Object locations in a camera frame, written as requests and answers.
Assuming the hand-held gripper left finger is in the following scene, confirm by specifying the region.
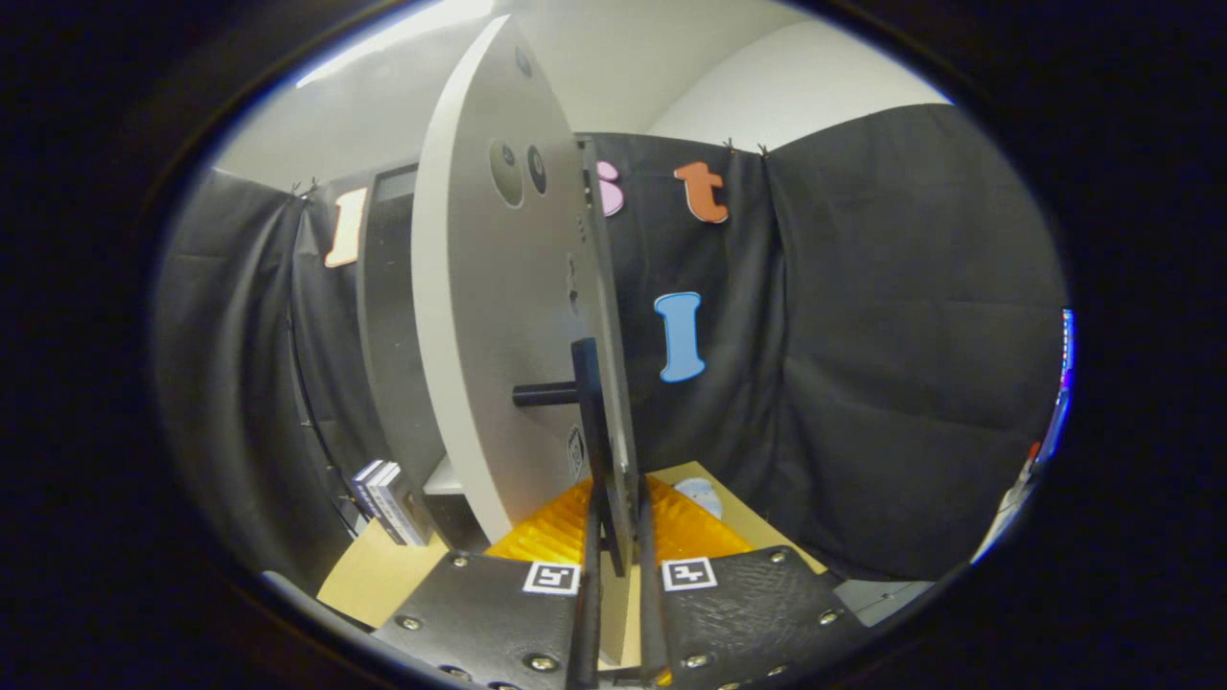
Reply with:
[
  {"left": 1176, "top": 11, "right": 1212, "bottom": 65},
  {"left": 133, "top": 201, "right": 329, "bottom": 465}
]
[{"left": 372, "top": 476, "right": 603, "bottom": 690}]

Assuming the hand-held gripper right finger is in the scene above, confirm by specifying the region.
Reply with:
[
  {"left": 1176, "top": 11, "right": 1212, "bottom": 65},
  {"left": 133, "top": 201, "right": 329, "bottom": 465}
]
[{"left": 635, "top": 474, "right": 868, "bottom": 690}]

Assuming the small white blue toy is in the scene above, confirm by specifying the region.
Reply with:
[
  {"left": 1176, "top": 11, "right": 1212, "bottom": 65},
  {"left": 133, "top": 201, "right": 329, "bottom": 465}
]
[{"left": 674, "top": 477, "right": 725, "bottom": 520}]

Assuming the thin black cable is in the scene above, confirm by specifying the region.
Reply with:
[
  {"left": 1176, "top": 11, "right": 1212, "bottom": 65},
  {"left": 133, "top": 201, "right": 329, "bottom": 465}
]
[{"left": 286, "top": 311, "right": 360, "bottom": 538}]

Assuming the black backdrop cloth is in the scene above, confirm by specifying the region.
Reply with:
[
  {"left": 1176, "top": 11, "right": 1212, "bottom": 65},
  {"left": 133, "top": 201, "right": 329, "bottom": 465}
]
[{"left": 153, "top": 103, "right": 1070, "bottom": 595}]

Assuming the white cabinet door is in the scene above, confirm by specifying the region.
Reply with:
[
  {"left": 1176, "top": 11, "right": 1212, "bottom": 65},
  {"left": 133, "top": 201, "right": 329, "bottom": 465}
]
[{"left": 412, "top": 14, "right": 643, "bottom": 669}]

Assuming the dark grey cabinet body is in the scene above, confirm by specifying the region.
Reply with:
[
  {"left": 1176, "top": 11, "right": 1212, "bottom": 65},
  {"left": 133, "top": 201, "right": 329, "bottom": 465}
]
[{"left": 357, "top": 163, "right": 499, "bottom": 552}]

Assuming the black door handle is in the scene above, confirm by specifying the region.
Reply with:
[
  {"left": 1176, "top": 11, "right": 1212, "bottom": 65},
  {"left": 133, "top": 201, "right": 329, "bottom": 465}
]
[{"left": 513, "top": 337, "right": 634, "bottom": 576}]

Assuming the white spine book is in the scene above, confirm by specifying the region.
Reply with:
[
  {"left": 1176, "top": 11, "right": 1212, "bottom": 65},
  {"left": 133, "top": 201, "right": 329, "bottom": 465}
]
[{"left": 364, "top": 463, "right": 418, "bottom": 547}]

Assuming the blue spine book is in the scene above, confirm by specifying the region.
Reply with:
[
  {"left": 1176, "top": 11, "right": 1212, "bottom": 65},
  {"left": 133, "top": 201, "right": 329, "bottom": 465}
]
[{"left": 350, "top": 460, "right": 404, "bottom": 545}]

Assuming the white cabinet shelf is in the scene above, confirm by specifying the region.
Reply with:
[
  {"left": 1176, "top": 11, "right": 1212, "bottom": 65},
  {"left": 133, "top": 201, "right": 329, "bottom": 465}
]
[{"left": 424, "top": 453, "right": 468, "bottom": 496}]

